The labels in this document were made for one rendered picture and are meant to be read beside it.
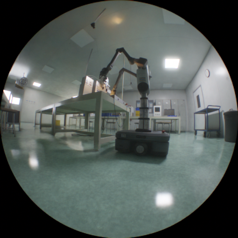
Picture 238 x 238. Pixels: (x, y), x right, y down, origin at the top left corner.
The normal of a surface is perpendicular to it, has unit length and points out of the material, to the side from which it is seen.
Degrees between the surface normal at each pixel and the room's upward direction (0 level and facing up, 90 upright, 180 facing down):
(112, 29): 180
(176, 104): 90
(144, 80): 100
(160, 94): 90
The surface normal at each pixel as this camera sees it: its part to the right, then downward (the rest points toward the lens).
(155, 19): -0.04, 1.00
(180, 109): -0.40, -0.08
